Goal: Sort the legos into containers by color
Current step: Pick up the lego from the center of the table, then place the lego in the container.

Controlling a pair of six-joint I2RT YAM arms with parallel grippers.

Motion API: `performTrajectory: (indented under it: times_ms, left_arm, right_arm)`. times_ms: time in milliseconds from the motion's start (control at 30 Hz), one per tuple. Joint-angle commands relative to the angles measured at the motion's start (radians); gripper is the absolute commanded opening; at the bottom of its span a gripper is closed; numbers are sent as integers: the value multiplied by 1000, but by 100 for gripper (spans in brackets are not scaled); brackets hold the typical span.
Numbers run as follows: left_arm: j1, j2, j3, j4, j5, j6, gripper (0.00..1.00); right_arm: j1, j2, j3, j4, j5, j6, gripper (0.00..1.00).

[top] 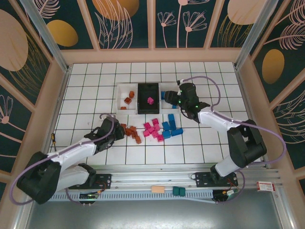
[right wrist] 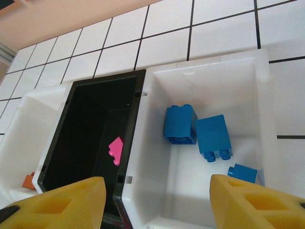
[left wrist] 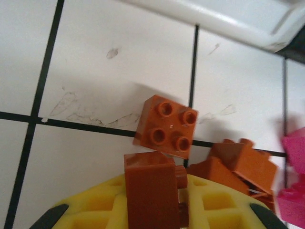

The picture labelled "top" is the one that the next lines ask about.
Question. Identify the pink lego brick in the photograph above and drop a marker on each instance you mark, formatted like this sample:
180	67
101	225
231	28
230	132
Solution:
146	133
159	138
151	130
147	125
150	100
155	135
156	127
155	121

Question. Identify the small wooden block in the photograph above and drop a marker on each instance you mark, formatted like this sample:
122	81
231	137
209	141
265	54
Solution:
158	189

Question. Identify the teal block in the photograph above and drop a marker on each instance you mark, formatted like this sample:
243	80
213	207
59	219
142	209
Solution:
182	191
176	191

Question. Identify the teal panel gold oval fern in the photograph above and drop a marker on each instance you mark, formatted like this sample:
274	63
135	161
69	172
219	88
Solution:
286	47

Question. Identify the aluminium table edge rail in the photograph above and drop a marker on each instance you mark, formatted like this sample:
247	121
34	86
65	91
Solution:
245	95
56	112

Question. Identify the black plastic container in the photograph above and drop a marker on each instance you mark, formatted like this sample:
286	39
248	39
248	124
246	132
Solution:
145	91

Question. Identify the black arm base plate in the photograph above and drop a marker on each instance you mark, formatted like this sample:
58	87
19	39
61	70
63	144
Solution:
104	181
202	180

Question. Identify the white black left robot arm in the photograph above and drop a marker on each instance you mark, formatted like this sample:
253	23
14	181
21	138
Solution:
71	150

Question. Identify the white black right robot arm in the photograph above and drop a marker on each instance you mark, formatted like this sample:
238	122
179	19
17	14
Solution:
214	121

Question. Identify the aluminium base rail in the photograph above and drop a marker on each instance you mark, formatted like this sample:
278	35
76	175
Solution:
155	179

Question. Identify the teal panel orange circle leaves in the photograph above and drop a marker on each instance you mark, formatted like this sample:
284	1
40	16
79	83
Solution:
119	23

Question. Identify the aluminium corner post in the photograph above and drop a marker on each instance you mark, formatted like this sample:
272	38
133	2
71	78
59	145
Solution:
251	40
43	28

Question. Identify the teal panel pink fern leaves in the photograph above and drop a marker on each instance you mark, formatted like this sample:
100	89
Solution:
293	119

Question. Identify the teal panel flower gold lines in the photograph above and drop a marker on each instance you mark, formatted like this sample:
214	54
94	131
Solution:
12	119

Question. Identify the translucent white plastic container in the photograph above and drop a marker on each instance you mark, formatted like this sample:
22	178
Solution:
166	108
120	101

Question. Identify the teal panel pink flowers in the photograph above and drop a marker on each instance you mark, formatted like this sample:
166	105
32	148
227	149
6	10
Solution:
181	23

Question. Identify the yellow black screwdriver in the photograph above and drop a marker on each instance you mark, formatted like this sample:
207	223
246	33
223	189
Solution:
53	139

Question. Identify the red white tag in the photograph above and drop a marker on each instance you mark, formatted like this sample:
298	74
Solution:
265	186

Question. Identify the teal panel large beige circle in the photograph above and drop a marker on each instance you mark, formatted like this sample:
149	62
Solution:
14	47

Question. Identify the green circuit board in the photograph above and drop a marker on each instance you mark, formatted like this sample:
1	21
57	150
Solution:
226	194
89	196

